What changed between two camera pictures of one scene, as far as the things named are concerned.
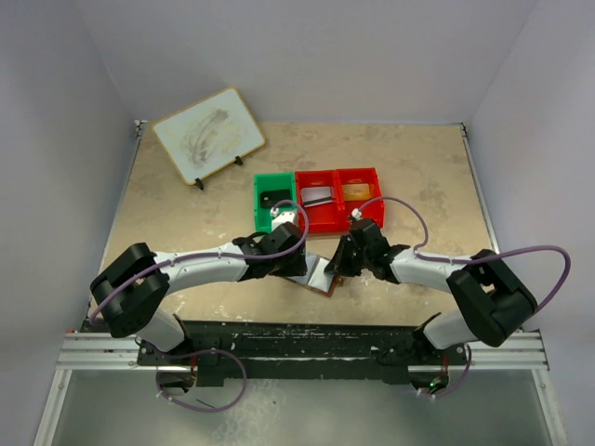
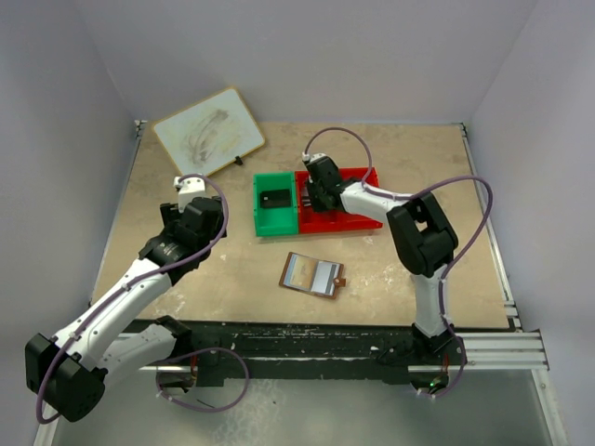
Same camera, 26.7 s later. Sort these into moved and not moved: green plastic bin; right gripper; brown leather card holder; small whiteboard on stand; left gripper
Moved: brown leather card holder; right gripper; left gripper
Not moved: green plastic bin; small whiteboard on stand
